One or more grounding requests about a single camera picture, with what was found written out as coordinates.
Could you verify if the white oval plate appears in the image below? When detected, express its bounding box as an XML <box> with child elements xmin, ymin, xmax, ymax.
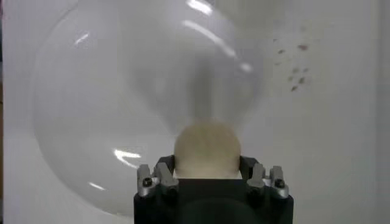
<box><xmin>32</xmin><ymin>0</ymin><xmax>266</xmax><ymax>217</ymax></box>

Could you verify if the white steamed baozi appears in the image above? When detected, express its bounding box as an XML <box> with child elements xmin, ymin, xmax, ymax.
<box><xmin>173</xmin><ymin>120</ymin><xmax>242</xmax><ymax>180</ymax></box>

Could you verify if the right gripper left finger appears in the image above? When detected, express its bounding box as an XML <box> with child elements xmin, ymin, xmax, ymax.
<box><xmin>136</xmin><ymin>154</ymin><xmax>180</xmax><ymax>198</ymax></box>

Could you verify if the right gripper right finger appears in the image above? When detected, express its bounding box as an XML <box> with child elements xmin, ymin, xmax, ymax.
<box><xmin>239</xmin><ymin>155</ymin><xmax>289</xmax><ymax>199</ymax></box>

